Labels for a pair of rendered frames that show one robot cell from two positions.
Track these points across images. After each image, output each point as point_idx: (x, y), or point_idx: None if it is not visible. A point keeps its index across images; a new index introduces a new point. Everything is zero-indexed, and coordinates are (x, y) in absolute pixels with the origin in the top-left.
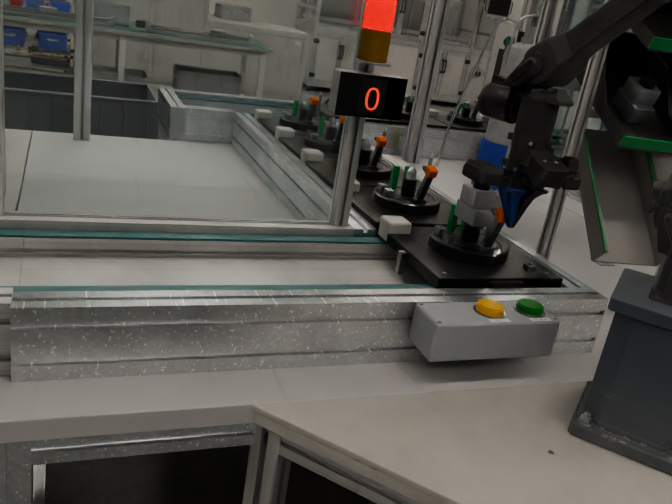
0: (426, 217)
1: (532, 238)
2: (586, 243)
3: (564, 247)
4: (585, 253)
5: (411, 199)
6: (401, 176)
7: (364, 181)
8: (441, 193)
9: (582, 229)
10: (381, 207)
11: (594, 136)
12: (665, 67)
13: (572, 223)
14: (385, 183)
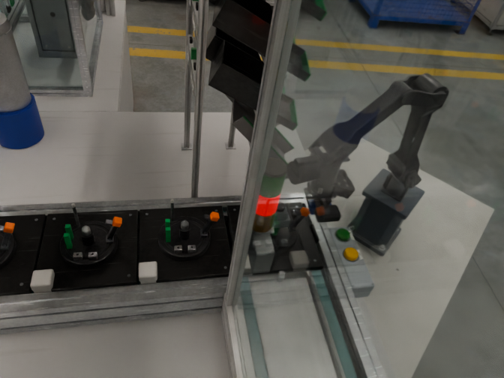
0: (214, 235)
1: (145, 163)
2: (151, 137)
3: (161, 153)
4: (171, 147)
5: (196, 236)
6: (101, 217)
7: (124, 253)
8: (137, 202)
9: (123, 125)
10: (197, 259)
11: (236, 116)
12: (259, 61)
13: (110, 125)
14: (127, 237)
